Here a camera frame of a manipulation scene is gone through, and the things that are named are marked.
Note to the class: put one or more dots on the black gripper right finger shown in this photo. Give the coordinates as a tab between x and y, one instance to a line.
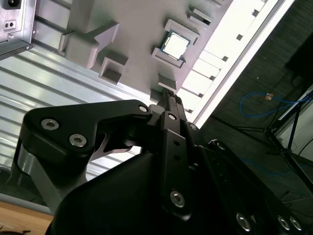
220	171

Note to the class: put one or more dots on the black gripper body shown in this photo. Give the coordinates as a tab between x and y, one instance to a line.
110	200

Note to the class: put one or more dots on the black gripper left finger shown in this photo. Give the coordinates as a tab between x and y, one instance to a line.
73	117

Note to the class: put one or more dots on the silver CPU chip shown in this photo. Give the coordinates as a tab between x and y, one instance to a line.
175	45

